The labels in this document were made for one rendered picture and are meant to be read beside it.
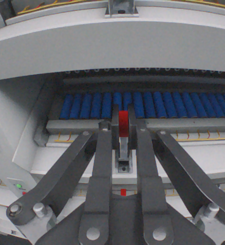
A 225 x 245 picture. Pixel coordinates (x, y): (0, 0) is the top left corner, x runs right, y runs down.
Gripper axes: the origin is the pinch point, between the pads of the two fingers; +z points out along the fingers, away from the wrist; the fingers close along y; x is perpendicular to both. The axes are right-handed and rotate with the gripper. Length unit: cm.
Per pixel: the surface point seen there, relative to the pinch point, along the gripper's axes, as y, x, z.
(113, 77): -1.9, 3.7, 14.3
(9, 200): -34.1, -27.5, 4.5
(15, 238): -78, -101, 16
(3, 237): -89, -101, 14
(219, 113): 19.0, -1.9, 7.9
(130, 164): 0.9, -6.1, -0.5
